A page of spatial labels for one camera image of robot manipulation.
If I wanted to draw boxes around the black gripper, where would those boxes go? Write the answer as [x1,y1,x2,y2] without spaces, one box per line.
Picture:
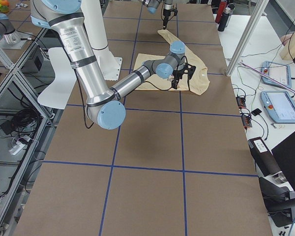
[171,63,196,90]
[162,3,178,30]

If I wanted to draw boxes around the cream long-sleeve printed shirt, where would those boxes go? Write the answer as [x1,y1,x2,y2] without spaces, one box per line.
[134,29,210,95]

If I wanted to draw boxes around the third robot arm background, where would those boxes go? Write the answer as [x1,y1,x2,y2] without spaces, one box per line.
[0,13,25,50]

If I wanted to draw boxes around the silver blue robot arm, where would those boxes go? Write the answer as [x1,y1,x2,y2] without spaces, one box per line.
[139,0,178,30]
[30,0,196,130]

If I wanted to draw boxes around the black monitor arm base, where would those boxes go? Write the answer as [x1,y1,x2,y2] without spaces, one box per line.
[259,177,295,227]

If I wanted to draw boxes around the orange circuit board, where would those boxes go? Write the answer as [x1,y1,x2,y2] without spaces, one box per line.
[236,96,246,109]

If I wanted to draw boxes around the red water bottle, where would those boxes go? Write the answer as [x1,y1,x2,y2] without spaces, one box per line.
[215,0,227,24]

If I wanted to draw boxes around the black water bottle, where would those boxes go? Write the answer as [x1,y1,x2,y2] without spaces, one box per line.
[217,7,232,32]

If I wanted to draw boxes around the reacher grabber stick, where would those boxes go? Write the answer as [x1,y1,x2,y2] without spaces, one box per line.
[239,61,295,97]

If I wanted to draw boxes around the far blue teach pendant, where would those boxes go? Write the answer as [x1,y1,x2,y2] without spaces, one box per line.
[261,61,292,88]

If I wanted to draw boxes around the blue teach pendant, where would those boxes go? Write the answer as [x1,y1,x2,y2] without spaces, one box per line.
[261,61,292,88]
[260,91,295,124]

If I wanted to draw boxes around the near blue teach pendant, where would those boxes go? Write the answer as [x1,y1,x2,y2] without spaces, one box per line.
[260,91,295,124]

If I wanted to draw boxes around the dark cylinder with label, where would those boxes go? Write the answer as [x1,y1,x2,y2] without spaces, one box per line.
[248,137,281,176]

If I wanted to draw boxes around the black computer monitor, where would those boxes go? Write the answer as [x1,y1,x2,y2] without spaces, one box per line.
[271,132,295,191]

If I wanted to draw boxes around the white plastic chair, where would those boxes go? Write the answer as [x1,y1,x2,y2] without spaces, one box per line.
[37,47,76,110]

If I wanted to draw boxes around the white power strip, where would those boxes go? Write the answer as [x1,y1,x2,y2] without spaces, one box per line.
[9,141,26,155]

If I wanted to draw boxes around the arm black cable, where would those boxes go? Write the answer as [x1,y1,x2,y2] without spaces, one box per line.
[142,56,189,91]

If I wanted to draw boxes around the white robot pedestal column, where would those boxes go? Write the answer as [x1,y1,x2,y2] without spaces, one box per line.
[81,0,122,81]

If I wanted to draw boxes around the aluminium frame post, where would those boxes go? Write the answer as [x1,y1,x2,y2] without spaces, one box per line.
[225,0,269,77]

